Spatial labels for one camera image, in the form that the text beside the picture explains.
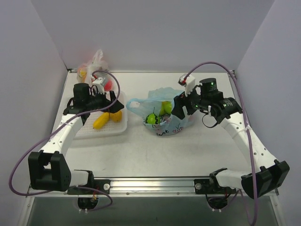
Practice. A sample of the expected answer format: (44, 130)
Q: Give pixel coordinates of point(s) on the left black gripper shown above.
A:
(109, 100)

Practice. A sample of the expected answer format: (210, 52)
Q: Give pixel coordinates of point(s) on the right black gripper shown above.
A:
(186, 103)

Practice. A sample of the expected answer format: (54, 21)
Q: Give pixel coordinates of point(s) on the orange lemon fruit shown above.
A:
(116, 117)

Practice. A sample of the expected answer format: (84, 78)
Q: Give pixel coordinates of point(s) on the green apple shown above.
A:
(166, 108)

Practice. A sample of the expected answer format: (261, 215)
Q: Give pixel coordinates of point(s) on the yellow banana bunch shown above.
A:
(101, 120)

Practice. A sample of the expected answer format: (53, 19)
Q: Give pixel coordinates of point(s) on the light blue plastic bag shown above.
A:
(169, 124)

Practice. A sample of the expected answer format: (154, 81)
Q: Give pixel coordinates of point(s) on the green watermelon ball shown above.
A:
(152, 119)

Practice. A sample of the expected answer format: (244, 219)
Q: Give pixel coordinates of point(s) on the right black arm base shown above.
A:
(203, 186)

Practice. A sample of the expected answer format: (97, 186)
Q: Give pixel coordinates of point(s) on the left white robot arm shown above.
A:
(48, 167)

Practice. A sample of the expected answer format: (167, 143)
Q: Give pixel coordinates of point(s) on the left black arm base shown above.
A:
(99, 184)

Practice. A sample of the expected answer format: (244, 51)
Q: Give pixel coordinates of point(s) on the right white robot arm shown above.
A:
(266, 173)

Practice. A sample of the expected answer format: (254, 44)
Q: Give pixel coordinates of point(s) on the clear bag of fruits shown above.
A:
(96, 63)

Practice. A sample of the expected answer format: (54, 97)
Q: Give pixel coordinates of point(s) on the white plastic basket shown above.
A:
(109, 129)

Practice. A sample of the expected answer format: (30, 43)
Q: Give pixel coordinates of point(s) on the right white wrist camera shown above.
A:
(188, 82)

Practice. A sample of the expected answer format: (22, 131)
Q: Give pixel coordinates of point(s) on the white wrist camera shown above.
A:
(188, 82)
(98, 85)

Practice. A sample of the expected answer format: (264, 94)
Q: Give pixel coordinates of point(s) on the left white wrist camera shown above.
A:
(98, 85)

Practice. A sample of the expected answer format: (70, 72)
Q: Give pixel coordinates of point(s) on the aluminium front rail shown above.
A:
(136, 185)

